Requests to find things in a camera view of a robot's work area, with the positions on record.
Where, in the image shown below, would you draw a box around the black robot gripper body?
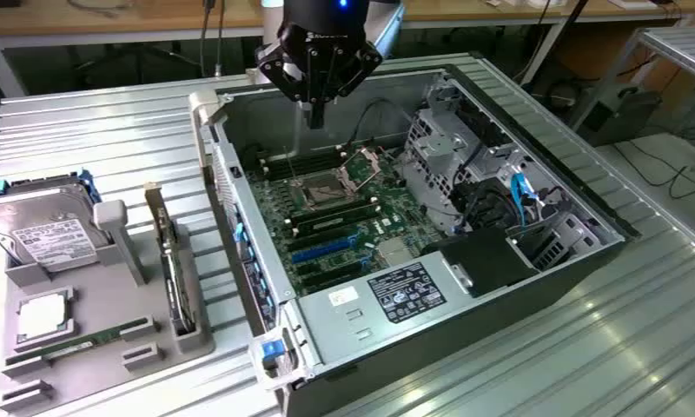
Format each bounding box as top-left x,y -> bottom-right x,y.
280,0 -> 373,56

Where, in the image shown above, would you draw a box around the black graphics card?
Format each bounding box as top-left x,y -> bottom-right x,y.
142,181 -> 202,336

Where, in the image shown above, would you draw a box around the thin metal locking lever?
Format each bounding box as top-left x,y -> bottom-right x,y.
285,146 -> 301,184

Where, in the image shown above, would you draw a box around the metal socket cover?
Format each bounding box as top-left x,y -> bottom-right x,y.
336,146 -> 386,192

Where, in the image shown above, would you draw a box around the grey metal drive cage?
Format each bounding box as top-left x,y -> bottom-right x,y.
401,106 -> 533,218

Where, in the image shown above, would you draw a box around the CPU socket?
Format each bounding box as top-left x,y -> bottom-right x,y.
297,173 -> 349,208

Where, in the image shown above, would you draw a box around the green motherboard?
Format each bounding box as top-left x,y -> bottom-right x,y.
239,142 -> 448,297

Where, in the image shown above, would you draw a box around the installed green RAM stick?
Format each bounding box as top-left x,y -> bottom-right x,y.
292,207 -> 377,236

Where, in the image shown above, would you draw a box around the wooden desk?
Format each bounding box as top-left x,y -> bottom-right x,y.
0,0 -> 695,97

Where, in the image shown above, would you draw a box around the blue expansion slot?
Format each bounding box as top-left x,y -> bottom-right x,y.
288,236 -> 356,266

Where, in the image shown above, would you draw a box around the silver chipset heatsink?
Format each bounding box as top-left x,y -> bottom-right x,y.
376,240 -> 416,267

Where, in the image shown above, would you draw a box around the black box on floor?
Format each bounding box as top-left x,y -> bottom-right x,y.
577,86 -> 664,147

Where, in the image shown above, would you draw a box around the grey power supply unit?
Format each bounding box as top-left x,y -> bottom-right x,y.
293,250 -> 481,366

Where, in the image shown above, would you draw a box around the silver hard disk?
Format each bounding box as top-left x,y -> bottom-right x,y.
0,182 -> 102,273

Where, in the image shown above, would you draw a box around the grey parts rack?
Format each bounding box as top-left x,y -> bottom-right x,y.
0,186 -> 218,414

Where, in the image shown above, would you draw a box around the open black PC case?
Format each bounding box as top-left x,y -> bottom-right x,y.
187,51 -> 644,417

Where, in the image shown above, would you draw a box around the silver CPU chip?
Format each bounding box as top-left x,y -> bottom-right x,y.
15,297 -> 71,338

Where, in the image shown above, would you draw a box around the black wire in case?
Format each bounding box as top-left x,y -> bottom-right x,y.
346,98 -> 416,147

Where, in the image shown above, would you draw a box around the grey hanging cables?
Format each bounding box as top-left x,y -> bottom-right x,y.
197,0 -> 227,80

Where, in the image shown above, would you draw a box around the blue data wire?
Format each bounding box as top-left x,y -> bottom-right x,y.
509,171 -> 537,229

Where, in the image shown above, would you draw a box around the aluminium frame table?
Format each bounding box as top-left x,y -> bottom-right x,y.
567,25 -> 695,131

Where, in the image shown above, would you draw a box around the black floor cables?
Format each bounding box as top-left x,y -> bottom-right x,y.
612,123 -> 695,202

